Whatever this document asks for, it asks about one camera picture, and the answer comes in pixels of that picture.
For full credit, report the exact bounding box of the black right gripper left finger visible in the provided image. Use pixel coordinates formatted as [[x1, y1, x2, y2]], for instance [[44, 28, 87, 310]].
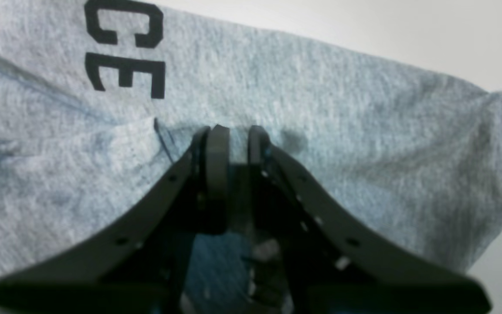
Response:
[[0, 125, 230, 314]]

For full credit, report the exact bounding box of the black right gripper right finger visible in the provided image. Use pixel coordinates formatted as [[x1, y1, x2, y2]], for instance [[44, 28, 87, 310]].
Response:
[[248, 126, 492, 314]]

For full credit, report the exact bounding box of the grey T-shirt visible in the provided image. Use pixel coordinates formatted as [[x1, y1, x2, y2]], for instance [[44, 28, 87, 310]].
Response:
[[0, 0, 502, 278]]

